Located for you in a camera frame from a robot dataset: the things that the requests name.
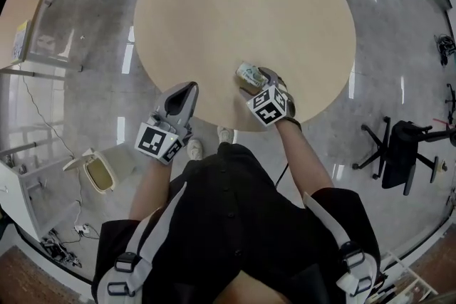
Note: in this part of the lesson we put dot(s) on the person's right white sneaker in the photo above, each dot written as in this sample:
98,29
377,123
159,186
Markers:
225,134

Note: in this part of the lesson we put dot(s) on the black office chair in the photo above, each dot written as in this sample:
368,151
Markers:
399,153

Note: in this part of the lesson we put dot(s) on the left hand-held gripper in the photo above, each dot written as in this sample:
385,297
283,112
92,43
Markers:
153,140

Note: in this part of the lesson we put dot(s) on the round beige wooden table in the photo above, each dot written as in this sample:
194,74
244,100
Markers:
242,10

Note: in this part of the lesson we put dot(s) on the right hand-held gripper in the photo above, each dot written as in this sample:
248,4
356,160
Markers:
267,107

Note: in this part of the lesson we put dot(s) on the person's left forearm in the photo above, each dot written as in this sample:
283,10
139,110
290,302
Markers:
149,188

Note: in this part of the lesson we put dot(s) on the person's black shirt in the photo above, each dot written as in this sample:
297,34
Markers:
231,224

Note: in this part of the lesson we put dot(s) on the yellow white box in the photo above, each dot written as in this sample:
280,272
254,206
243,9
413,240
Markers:
20,42

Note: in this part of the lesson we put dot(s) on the person's left white sneaker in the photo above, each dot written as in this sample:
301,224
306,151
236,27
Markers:
195,149

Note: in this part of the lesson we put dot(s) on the long beige table white legs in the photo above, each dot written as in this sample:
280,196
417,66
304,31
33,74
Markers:
21,3

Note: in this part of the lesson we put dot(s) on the white power strip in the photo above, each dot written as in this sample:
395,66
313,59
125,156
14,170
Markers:
82,228

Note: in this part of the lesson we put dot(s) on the white square table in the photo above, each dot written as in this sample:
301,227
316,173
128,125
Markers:
32,195

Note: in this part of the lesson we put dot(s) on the red stick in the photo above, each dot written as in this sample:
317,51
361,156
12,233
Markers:
441,121

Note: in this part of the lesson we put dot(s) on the person's white sneaker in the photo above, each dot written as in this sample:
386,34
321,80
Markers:
225,134
195,149

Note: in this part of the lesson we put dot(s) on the white trash bin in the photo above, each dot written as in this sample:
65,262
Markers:
96,171

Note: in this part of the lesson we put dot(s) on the black chair base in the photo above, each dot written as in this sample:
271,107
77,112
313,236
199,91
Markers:
451,99

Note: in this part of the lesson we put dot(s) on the person's right forearm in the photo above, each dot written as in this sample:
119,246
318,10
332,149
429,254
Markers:
303,160

